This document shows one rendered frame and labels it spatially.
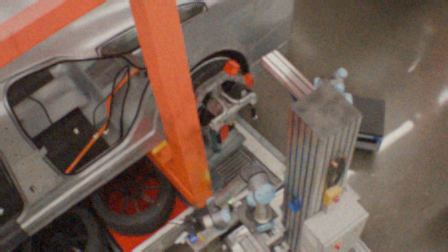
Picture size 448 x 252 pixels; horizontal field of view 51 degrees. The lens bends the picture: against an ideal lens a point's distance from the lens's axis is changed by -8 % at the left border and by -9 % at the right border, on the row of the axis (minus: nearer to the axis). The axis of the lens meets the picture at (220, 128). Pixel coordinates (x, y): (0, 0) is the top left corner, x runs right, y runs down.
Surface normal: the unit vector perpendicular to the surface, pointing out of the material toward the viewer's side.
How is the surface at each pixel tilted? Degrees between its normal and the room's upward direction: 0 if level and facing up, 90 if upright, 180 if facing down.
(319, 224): 0
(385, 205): 0
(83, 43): 42
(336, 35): 0
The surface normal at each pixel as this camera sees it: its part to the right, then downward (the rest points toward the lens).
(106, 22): 0.34, -0.18
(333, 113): -0.08, -0.57
